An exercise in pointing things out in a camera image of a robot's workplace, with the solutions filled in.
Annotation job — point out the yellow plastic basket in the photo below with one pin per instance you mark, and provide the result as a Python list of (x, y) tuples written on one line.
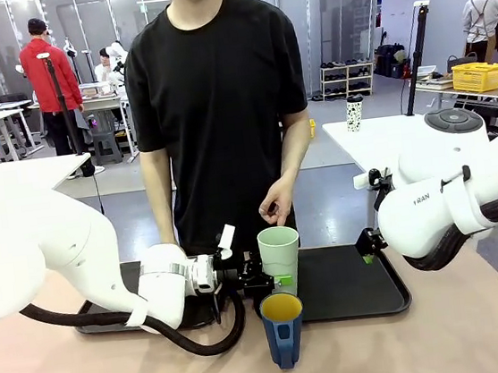
[(479, 77)]

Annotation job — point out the person's left hand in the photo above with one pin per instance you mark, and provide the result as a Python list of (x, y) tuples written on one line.
[(282, 198)]

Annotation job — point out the blue mug yellow inside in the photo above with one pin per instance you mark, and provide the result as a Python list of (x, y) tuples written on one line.
[(281, 347)]

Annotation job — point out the person's right forearm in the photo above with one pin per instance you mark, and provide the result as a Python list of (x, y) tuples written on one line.
[(161, 210)]

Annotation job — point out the white black-spotted tumbler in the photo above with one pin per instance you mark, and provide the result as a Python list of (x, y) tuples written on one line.
[(355, 116)]

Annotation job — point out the person's right hand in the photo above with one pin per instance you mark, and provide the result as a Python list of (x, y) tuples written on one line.
[(170, 241)]

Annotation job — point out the person's left forearm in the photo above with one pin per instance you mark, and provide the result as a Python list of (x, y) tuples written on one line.
[(296, 145)]

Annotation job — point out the black bags pile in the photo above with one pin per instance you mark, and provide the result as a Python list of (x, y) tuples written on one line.
[(390, 62)]

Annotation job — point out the white shoe rack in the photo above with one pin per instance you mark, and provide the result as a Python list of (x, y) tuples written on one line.
[(347, 78)]

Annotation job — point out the person in red jacket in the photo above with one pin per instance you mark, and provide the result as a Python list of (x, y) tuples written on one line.
[(43, 79)]

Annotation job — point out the pale green plastic cup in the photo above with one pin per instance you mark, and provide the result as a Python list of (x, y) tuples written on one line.
[(279, 255)]

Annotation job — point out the wooden-top work table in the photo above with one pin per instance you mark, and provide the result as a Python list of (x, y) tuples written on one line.
[(490, 93)]

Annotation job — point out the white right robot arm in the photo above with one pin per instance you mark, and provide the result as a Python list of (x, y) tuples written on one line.
[(428, 215)]

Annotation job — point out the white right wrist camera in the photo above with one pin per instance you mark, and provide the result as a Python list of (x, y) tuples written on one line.
[(361, 181)]

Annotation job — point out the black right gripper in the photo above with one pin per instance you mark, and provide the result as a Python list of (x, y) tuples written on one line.
[(370, 240)]

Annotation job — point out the person in black t-shirt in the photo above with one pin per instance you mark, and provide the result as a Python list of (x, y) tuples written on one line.
[(222, 108)]

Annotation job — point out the grey step stool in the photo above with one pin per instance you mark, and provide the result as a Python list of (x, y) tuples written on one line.
[(107, 146)]

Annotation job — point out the black plastic tray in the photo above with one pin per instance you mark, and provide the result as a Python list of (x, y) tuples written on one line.
[(89, 322), (341, 288)]

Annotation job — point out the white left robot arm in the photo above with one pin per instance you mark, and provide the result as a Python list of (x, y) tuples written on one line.
[(35, 242)]

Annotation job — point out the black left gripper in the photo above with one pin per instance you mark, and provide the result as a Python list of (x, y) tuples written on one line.
[(255, 280)]

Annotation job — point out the black tripod pole white camera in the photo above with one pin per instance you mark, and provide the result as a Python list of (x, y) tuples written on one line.
[(417, 64), (64, 108)]

